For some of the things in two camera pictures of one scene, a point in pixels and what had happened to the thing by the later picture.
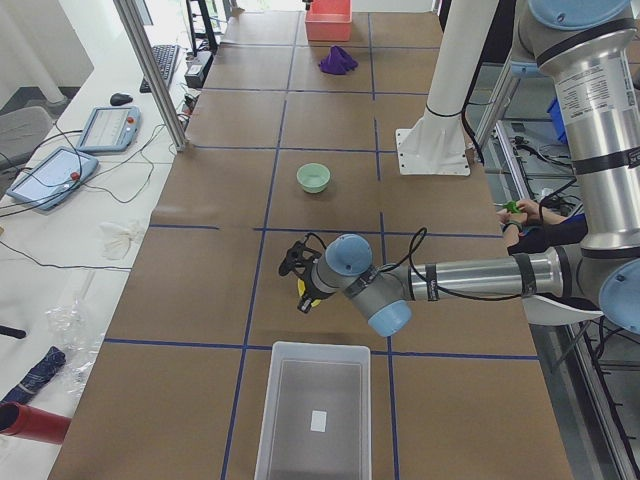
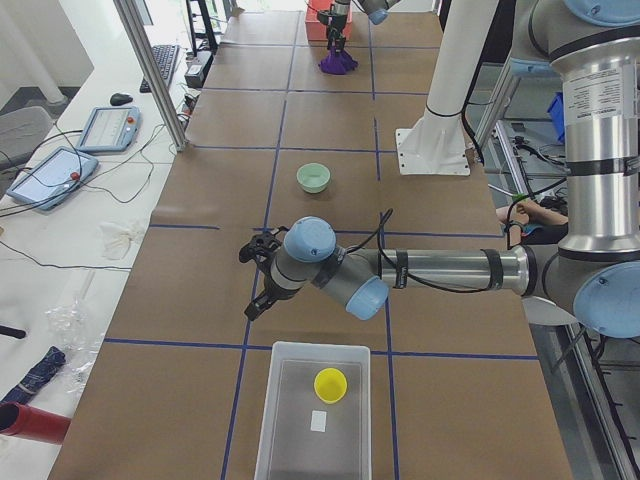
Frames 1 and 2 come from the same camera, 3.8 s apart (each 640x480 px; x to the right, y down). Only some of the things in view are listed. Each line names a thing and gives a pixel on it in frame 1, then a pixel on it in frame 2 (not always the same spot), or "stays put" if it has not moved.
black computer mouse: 118,99 stays put
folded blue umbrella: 40,374 stays put
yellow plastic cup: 301,289 -> 330,385
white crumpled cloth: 115,240 stays put
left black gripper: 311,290 -> 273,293
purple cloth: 338,61 stays put
